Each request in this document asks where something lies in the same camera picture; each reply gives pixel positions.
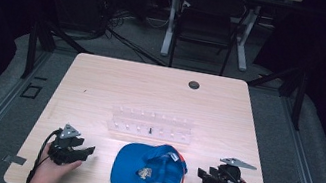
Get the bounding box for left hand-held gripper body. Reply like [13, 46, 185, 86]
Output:
[45, 121, 89, 169]

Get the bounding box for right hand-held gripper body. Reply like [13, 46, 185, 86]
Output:
[209, 153, 259, 183]

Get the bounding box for blue baseball cap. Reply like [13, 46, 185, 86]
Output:
[108, 135, 192, 183]

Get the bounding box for person's left hand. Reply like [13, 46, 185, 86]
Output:
[32, 141, 86, 183]

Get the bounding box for grey tape tab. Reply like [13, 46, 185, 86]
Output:
[1, 152, 29, 168]

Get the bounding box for clear acrylic peg rack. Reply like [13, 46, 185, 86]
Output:
[104, 103, 197, 146]

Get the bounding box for dark round table grommet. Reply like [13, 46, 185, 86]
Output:
[187, 79, 201, 91]

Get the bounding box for black metal stand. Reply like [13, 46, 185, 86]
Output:
[19, 18, 98, 90]
[239, 57, 311, 132]

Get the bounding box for black chair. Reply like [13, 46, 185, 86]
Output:
[166, 0, 250, 80]

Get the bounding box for black floor cables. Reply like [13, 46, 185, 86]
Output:
[82, 0, 179, 68]

